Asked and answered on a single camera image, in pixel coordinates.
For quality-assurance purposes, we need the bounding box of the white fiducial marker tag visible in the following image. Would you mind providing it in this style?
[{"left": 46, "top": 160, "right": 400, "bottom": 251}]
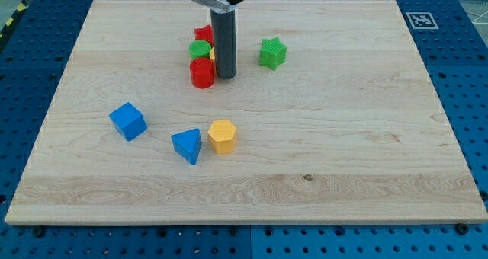
[{"left": 406, "top": 11, "right": 438, "bottom": 30}]

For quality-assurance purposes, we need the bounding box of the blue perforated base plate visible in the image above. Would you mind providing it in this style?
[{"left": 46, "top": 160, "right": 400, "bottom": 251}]
[{"left": 1, "top": 0, "right": 487, "bottom": 258}]

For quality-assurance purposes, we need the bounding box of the blue cube block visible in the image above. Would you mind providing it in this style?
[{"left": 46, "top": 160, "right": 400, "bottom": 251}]
[{"left": 109, "top": 102, "right": 147, "bottom": 141}]

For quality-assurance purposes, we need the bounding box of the red cylinder block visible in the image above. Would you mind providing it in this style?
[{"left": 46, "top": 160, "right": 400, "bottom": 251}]
[{"left": 189, "top": 58, "right": 214, "bottom": 89}]

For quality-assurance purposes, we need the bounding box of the light wooden board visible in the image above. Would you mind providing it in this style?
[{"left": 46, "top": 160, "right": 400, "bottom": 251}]
[{"left": 5, "top": 0, "right": 487, "bottom": 225}]

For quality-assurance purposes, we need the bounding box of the green star block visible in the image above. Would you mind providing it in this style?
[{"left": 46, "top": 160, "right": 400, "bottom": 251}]
[{"left": 258, "top": 37, "right": 287, "bottom": 70}]

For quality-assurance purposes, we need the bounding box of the green cylinder block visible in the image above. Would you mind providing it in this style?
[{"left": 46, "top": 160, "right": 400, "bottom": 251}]
[{"left": 188, "top": 40, "right": 212, "bottom": 60}]

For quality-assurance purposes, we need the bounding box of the yellow block behind rod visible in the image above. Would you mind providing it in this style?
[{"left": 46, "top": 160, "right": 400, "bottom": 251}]
[{"left": 209, "top": 47, "right": 217, "bottom": 75}]

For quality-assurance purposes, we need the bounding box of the blue triangular prism block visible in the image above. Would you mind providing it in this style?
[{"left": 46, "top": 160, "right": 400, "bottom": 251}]
[{"left": 171, "top": 128, "right": 202, "bottom": 165}]

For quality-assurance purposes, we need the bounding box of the red star block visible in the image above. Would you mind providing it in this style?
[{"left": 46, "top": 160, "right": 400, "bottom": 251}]
[{"left": 194, "top": 24, "right": 214, "bottom": 46}]

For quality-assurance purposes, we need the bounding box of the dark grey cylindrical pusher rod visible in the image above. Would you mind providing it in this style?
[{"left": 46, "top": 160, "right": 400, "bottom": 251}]
[{"left": 210, "top": 11, "right": 236, "bottom": 79}]

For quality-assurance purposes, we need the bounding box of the yellow hexagon block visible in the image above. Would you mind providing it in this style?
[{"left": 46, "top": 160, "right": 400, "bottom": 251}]
[{"left": 207, "top": 120, "right": 237, "bottom": 155}]

